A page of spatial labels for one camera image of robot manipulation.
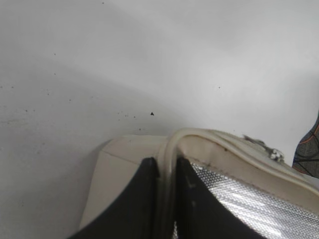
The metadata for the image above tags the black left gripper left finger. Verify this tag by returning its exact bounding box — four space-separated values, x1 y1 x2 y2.
71 157 159 239

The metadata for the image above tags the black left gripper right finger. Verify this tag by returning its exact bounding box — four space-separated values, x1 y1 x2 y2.
176 158 244 239

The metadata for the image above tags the cream canvas zipper bag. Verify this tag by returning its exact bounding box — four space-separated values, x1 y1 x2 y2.
79 128 319 239

